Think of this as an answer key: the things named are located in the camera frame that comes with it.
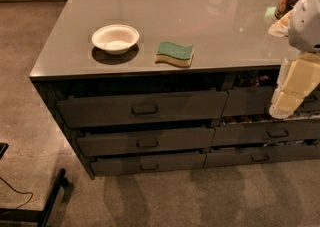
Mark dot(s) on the white round bowl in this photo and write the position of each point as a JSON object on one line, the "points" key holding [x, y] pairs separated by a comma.
{"points": [[115, 39]]}

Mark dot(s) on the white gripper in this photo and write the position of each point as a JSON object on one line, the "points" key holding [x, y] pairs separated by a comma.
{"points": [[306, 26]]}

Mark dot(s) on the black metal stand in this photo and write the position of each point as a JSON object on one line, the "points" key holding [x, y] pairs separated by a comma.
{"points": [[40, 217]]}

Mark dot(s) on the dark grey drawer cabinet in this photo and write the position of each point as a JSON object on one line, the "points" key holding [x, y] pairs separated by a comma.
{"points": [[232, 49]]}

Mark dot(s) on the green yellow sponge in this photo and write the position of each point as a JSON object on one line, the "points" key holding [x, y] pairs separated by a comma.
{"points": [[174, 54]]}

